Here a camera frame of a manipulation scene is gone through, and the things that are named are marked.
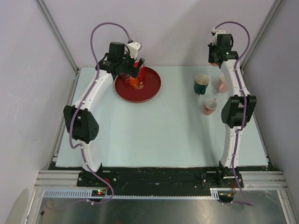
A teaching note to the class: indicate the small circuit board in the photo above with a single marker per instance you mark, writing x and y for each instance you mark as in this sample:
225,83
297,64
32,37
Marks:
98,192

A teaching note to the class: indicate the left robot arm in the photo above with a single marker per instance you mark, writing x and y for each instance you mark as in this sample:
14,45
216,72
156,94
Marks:
80,122

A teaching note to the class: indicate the dark green mug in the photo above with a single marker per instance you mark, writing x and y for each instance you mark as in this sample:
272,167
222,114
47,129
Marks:
200,84

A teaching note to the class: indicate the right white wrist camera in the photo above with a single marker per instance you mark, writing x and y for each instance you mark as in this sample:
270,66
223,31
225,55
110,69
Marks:
216,32

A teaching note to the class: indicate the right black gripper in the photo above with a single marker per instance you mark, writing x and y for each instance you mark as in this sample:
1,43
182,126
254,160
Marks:
210,47

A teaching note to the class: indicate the small orange cup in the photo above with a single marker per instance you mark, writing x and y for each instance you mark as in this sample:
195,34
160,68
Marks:
132,81

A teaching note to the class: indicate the large red mug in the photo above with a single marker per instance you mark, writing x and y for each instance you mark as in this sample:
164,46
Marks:
142,73

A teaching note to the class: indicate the round red tray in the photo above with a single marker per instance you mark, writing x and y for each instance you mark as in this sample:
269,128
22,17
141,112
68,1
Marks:
151,86

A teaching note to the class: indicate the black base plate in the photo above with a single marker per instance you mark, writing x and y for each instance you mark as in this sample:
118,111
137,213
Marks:
148,181

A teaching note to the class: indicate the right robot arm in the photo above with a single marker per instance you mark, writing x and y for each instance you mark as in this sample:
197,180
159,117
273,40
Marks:
237,111

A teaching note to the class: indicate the aluminium frame rail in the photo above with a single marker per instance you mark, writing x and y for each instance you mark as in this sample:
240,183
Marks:
253,180

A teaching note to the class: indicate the brown patterned mug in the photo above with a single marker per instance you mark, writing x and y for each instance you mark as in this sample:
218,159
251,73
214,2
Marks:
124,77

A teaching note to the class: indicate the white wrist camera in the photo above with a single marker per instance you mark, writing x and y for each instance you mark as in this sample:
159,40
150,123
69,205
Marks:
134,48
216,32

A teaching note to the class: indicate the small pink square mug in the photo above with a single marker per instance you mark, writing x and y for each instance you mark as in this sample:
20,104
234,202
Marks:
210,106

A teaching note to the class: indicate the tall pink mug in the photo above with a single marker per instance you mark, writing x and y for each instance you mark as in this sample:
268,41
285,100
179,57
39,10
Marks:
222,85

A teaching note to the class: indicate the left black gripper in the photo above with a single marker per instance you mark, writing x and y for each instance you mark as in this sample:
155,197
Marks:
132,71

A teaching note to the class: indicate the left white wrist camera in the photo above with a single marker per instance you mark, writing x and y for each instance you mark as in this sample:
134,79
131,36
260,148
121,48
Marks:
134,48

